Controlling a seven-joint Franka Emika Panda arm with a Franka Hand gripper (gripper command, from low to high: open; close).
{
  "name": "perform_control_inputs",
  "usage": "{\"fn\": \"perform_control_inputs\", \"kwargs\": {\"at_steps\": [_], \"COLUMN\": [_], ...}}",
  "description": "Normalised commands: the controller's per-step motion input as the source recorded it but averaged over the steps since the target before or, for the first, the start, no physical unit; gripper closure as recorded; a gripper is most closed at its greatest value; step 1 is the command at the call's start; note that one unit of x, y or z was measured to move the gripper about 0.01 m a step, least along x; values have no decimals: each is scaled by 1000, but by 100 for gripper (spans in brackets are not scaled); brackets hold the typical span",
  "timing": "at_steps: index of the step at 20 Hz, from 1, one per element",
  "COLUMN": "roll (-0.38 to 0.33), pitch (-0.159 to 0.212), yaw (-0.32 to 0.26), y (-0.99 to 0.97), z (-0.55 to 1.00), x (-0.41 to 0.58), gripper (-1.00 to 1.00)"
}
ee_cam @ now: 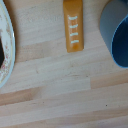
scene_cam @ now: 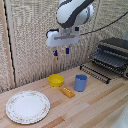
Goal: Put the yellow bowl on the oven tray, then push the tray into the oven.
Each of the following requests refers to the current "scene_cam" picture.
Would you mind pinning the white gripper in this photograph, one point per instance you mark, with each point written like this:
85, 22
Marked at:
61, 38

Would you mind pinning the yellow bowl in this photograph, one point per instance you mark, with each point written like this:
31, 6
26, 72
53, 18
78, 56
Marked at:
56, 80

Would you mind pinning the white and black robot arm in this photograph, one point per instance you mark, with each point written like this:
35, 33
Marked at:
71, 13

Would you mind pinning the white patterned-rim plate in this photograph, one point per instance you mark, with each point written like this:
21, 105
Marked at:
28, 107

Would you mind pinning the beige woven folding screen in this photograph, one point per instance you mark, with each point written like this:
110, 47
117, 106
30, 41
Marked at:
33, 43

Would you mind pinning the blue cup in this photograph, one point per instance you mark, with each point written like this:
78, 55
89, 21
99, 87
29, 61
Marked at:
80, 83

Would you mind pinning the orange rectangular block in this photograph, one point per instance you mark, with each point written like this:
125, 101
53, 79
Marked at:
67, 92

